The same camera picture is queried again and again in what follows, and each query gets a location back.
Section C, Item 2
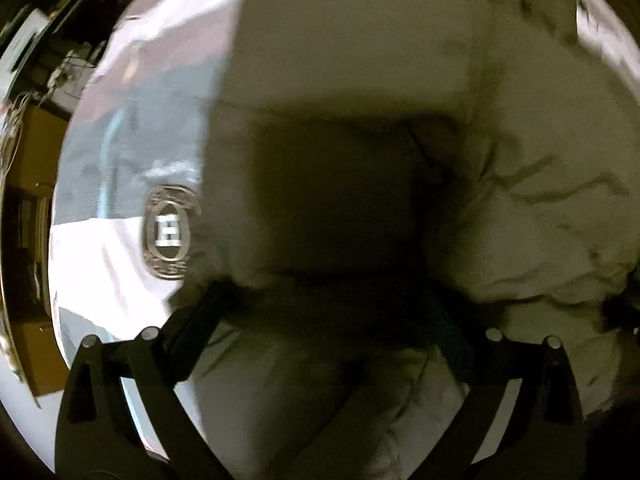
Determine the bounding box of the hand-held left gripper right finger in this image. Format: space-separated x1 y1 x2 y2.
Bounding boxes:
419 285 587 480

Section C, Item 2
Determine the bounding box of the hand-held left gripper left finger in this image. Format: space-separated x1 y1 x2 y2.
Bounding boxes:
56 281 237 480

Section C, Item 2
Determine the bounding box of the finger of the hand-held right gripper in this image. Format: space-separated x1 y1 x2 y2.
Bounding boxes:
601 265 640 343

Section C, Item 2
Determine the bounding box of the beige large garment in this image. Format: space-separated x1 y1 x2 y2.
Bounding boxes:
167 0 640 480

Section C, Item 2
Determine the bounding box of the white cable bundle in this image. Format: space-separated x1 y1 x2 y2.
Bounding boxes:
46 49 100 95

